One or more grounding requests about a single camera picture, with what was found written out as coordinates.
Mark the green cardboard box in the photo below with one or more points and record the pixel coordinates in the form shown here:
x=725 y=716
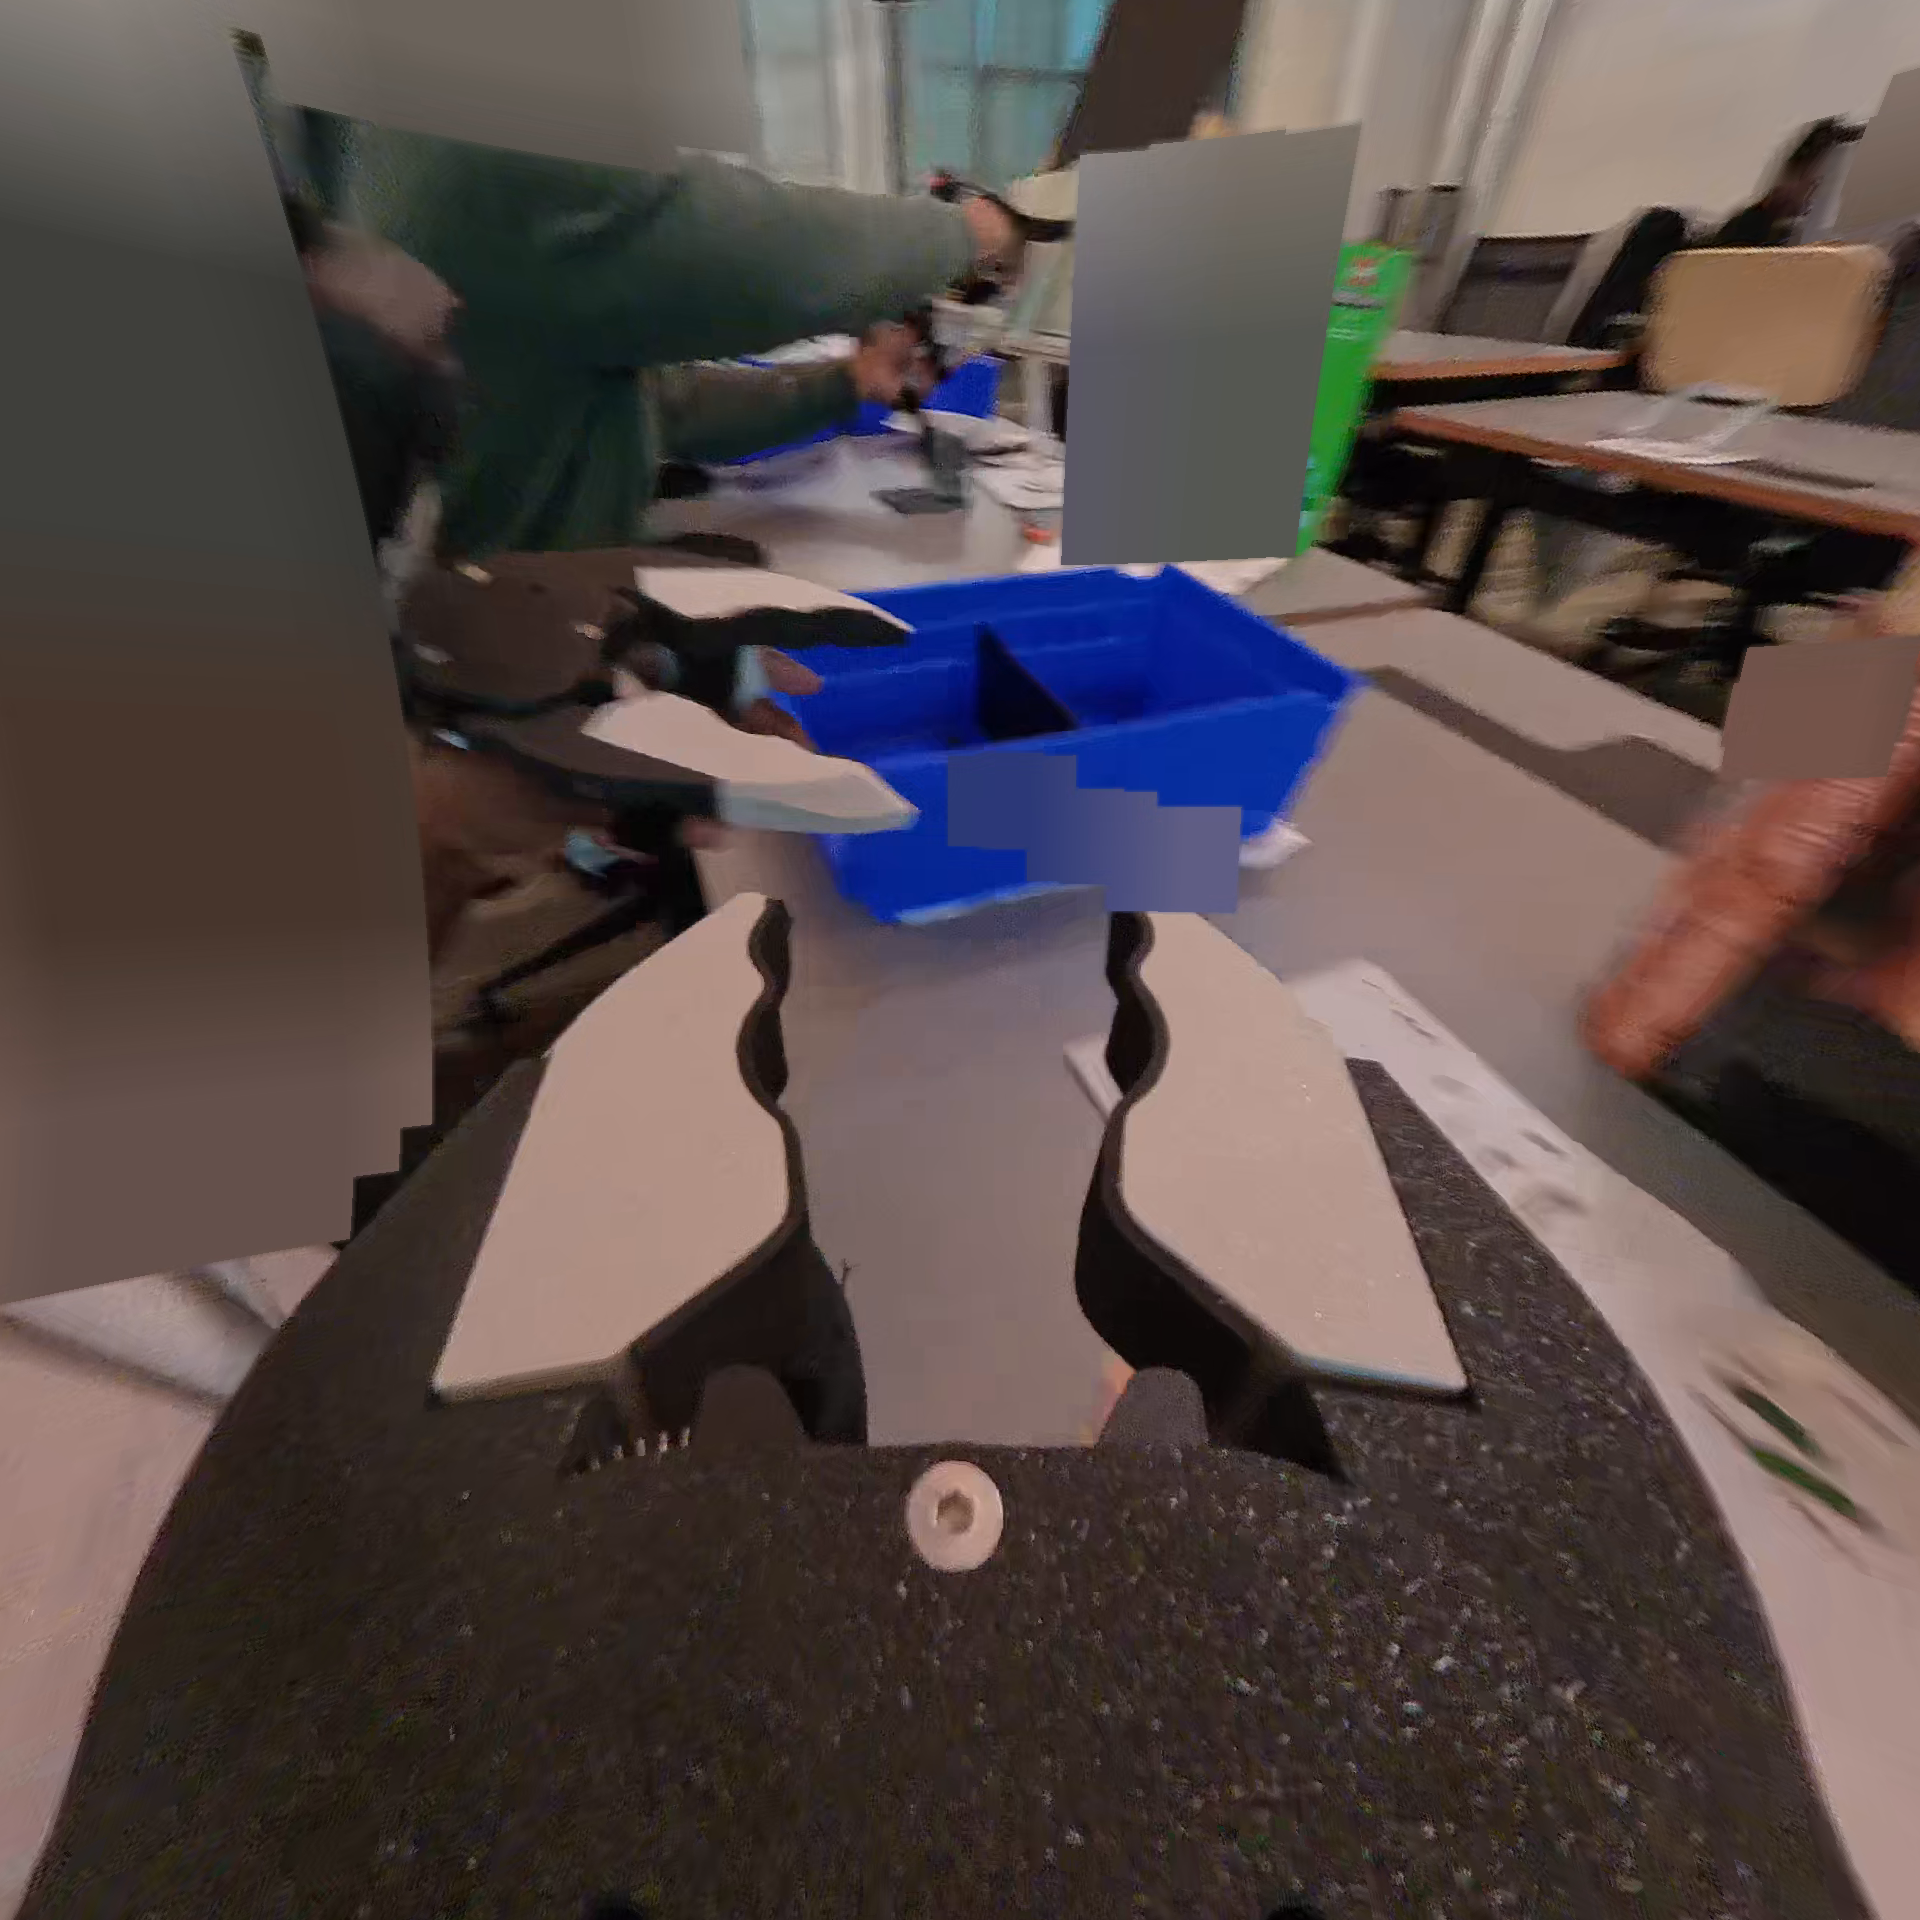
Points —
x=1357 y=375

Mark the blue plastic bin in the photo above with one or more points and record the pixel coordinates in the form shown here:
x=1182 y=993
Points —
x=1202 y=677
x=970 y=387

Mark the wood-edged grey desk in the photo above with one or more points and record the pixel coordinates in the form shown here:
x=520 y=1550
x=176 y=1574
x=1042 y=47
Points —
x=1486 y=356
x=1575 y=428

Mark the window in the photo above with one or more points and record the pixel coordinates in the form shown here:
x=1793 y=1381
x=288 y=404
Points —
x=959 y=75

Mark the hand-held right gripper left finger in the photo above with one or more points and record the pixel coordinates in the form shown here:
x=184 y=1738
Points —
x=630 y=1170

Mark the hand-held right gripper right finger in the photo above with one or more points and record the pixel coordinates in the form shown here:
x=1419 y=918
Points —
x=1260 y=1170

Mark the toy instruction booklet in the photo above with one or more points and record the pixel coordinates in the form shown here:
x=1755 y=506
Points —
x=1500 y=1139

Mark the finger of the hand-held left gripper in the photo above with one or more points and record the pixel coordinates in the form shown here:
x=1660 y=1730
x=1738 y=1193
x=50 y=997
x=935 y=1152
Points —
x=752 y=590
x=752 y=766

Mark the black office chair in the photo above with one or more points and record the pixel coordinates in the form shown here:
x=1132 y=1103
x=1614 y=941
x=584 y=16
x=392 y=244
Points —
x=661 y=886

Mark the person's left hand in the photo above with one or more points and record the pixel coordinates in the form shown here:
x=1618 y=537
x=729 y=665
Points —
x=779 y=679

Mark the beige chair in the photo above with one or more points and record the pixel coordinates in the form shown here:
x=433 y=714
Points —
x=1755 y=323

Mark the clear plastic sleeve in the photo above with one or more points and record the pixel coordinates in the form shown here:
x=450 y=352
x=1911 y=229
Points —
x=1680 y=428

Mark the white paper sheet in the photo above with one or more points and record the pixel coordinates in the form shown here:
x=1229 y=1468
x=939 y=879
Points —
x=1273 y=849

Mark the grey mesh office chair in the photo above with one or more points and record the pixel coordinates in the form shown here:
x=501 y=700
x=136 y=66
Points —
x=1516 y=286

